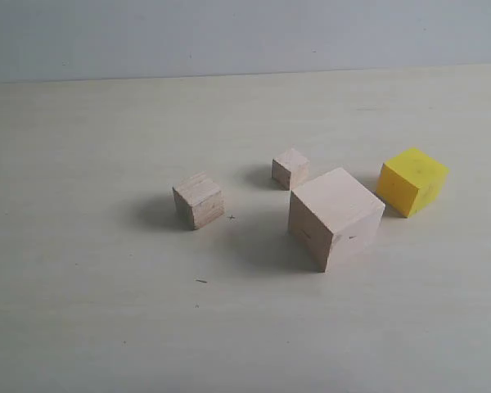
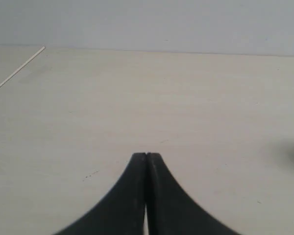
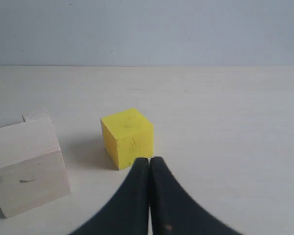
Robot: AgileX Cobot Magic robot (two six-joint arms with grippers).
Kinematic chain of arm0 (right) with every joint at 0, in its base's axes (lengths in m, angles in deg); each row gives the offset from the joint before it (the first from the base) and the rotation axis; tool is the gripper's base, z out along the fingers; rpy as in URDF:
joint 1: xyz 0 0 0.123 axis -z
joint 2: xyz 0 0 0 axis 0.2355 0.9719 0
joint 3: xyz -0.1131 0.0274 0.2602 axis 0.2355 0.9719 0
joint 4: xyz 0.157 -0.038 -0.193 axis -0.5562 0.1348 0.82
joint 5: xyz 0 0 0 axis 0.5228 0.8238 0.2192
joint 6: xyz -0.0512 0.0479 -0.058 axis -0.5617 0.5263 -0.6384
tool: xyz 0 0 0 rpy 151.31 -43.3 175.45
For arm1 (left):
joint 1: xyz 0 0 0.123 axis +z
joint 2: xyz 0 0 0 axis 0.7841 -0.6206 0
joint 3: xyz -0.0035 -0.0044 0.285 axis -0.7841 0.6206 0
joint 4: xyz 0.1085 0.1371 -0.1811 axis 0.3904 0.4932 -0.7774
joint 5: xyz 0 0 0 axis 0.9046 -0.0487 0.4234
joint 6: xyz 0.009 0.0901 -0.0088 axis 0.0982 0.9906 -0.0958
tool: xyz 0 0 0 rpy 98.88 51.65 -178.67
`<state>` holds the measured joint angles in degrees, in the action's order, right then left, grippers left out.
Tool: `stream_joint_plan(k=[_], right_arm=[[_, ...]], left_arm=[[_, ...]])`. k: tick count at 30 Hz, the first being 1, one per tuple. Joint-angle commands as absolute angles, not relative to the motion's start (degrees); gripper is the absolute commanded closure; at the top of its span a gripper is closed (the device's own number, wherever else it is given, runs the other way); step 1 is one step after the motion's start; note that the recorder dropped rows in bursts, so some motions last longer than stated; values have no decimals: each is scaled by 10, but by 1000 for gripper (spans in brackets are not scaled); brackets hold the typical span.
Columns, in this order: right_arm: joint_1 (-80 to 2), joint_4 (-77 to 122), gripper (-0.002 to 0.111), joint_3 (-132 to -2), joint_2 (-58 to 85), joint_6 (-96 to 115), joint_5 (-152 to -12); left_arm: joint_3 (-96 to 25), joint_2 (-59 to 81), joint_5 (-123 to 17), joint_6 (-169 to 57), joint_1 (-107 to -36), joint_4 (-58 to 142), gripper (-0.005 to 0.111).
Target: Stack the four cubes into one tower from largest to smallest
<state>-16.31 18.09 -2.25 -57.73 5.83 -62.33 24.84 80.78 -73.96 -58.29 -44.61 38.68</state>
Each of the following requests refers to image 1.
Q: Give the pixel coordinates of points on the medium wooden cube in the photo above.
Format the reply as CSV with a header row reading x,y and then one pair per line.
x,y
198,200

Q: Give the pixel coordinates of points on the small wooden cube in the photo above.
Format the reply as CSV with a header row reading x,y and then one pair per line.
x,y
290,169

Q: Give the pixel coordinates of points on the yellow cube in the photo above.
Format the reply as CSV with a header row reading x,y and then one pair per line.
x,y
410,181

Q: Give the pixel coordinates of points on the large wooden cube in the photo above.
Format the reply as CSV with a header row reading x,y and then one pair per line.
x,y
334,216

